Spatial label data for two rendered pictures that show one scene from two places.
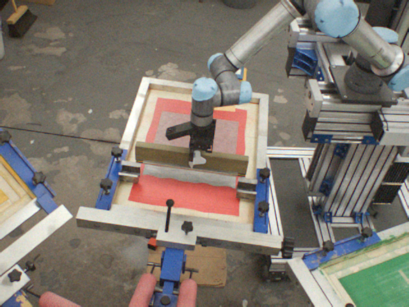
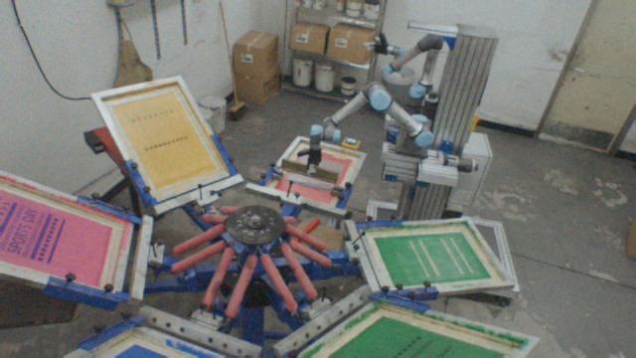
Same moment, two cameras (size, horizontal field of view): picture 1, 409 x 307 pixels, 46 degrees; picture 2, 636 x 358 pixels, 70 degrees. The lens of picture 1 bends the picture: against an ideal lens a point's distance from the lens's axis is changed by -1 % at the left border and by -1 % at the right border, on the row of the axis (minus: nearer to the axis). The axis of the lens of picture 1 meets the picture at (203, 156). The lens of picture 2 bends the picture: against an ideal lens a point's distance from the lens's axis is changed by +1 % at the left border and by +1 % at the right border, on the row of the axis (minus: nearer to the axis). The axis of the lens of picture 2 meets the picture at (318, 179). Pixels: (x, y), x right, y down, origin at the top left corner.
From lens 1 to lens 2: 149 cm
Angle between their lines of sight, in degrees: 14
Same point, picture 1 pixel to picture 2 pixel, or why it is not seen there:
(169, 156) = (298, 167)
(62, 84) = (256, 151)
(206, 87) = (316, 128)
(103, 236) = not seen: hidden behind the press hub
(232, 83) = (330, 129)
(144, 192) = (283, 186)
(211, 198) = (318, 194)
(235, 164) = (331, 174)
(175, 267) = (287, 212)
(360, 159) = (423, 202)
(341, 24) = (381, 103)
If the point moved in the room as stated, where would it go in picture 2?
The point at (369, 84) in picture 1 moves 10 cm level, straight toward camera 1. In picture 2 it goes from (411, 145) to (404, 150)
